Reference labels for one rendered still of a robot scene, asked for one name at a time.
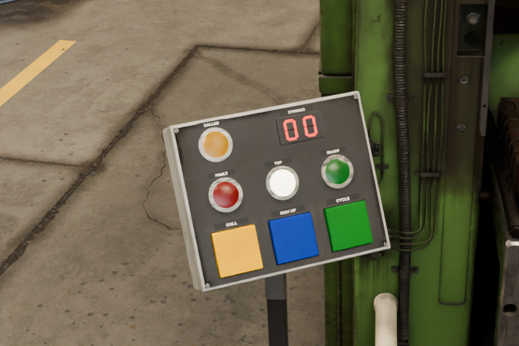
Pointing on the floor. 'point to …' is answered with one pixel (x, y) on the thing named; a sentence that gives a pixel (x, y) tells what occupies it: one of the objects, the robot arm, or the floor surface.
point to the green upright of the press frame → (422, 298)
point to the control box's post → (276, 310)
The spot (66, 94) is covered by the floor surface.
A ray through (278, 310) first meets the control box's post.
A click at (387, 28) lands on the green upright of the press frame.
